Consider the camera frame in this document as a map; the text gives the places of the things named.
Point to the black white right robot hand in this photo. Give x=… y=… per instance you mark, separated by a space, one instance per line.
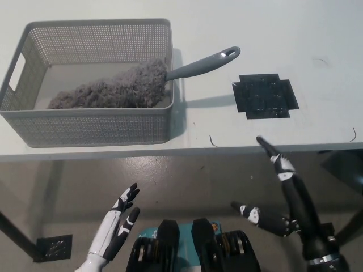
x=300 y=204

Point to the grey perforated plastic basket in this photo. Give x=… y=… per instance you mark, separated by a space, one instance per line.
x=85 y=127

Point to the black tape patch on desk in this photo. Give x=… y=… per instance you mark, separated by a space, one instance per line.
x=265 y=96

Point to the black teal robot torso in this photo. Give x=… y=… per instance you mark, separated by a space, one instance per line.
x=198 y=249

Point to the dark table frame part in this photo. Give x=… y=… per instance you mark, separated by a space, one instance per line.
x=344 y=170

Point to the grey fluffy duster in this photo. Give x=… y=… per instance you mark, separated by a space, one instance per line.
x=127 y=82

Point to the thin black curved strand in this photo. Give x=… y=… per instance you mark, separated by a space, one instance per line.
x=320 y=60
x=353 y=135
x=212 y=141

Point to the black table leg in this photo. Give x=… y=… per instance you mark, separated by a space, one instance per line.
x=20 y=232

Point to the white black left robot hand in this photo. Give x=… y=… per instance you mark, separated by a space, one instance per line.
x=109 y=229

